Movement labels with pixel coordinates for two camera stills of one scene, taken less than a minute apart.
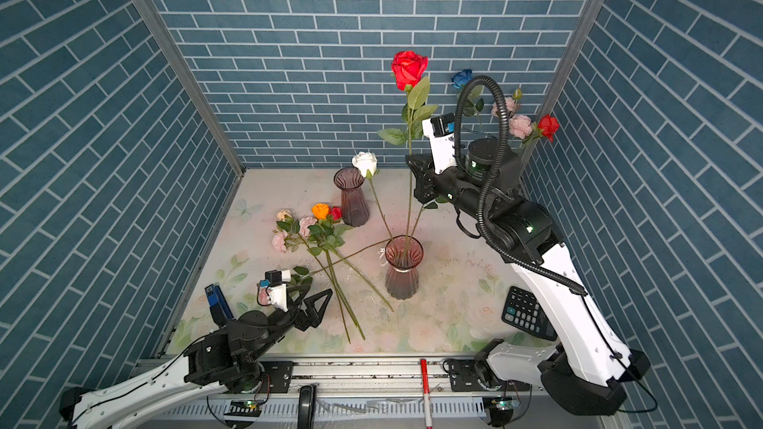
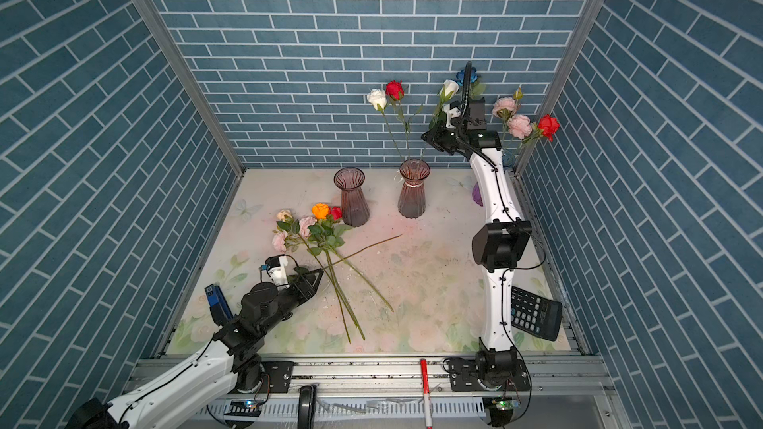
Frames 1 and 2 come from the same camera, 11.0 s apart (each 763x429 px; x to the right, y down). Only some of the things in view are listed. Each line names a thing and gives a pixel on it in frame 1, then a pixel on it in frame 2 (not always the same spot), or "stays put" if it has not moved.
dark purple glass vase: x=354 y=207 stays put
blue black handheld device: x=218 y=305 stays put
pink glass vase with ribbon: x=402 y=252 to x=411 y=201
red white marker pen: x=425 y=386 stays put
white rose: x=367 y=163 to x=379 y=99
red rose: x=547 y=126 stays put
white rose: x=430 y=205 to x=447 y=91
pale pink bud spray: x=287 y=231 stays put
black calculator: x=523 y=310 stays put
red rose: x=407 y=71 to x=395 y=90
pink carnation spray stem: x=519 y=125 stays put
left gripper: x=311 y=319 to x=308 y=289
